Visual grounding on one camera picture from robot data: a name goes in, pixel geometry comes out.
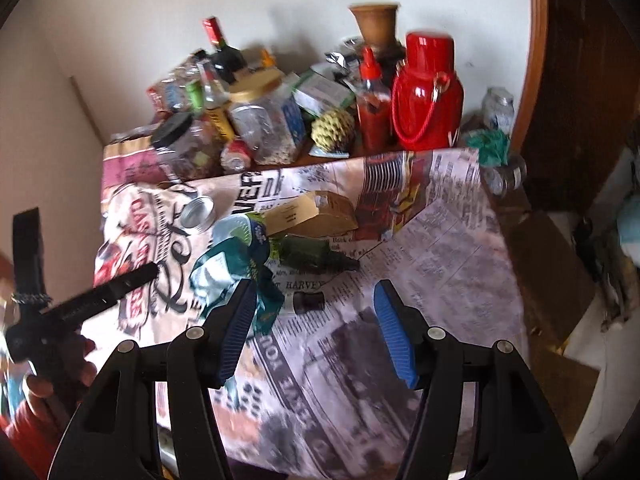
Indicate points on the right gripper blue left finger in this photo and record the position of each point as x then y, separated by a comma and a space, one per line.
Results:
199, 360

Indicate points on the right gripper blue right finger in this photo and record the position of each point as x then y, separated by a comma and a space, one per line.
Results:
515, 433

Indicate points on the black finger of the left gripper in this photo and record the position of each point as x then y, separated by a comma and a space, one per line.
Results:
102, 297

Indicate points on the teal snack wrapper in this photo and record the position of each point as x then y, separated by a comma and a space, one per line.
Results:
239, 248

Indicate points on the small white dropper bottle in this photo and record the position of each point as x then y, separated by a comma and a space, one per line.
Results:
300, 303

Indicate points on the dark green glass bottle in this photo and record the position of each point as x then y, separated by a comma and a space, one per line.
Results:
312, 255

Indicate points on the brown cardboard candle box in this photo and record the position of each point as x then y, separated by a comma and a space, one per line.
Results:
314, 214

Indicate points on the person's left hand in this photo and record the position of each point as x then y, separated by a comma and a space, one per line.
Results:
38, 391

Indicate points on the printed newspaper tablecloth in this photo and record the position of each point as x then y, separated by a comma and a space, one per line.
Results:
318, 396

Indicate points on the wooden stool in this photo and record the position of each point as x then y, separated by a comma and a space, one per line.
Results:
556, 292

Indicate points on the black lid glass jar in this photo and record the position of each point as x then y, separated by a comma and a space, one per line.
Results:
187, 148

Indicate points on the glass jar yellow lid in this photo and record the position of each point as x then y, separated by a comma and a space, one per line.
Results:
267, 118

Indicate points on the yellow green knobbly fruit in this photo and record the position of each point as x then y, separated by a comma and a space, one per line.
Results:
334, 131

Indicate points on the green plastic bag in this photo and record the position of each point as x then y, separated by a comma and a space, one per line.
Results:
492, 146

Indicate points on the dark wine bottle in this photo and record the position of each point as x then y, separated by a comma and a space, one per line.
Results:
229, 62

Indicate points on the red sauce squeeze bottle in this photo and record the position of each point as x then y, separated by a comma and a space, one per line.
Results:
373, 105

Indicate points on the dark wooden door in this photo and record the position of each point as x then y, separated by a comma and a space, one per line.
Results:
580, 96

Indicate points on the clear glass jar on stool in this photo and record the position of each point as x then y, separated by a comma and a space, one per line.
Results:
498, 110

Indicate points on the red thermos jug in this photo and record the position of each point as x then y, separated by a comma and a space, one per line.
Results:
427, 95

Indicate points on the brown clay vase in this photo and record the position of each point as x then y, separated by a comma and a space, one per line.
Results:
377, 23

